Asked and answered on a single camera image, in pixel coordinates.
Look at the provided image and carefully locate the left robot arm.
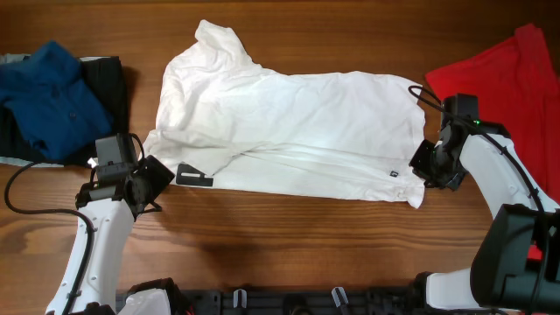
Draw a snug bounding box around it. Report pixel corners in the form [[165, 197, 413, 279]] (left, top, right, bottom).
[[46, 134, 174, 314]]

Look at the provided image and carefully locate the black folded garment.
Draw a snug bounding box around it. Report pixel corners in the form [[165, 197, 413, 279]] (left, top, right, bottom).
[[1, 57, 130, 163]]

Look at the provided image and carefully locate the red t-shirt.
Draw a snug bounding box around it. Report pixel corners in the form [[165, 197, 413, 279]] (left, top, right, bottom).
[[424, 23, 560, 263]]

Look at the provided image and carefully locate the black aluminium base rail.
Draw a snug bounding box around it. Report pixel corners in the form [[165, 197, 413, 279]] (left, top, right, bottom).
[[171, 287, 431, 315]]

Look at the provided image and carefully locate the blue folded shirt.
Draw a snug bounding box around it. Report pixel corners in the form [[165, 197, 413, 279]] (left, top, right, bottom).
[[1, 41, 113, 161]]

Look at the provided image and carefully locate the right black cable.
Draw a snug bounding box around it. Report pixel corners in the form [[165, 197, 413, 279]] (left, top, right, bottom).
[[407, 84, 560, 315]]

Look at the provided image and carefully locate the white t-shirt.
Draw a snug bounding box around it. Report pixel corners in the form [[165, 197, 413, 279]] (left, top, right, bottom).
[[143, 20, 425, 207]]

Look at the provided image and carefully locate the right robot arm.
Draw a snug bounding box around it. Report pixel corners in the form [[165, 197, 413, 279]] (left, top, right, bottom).
[[409, 94, 559, 314]]

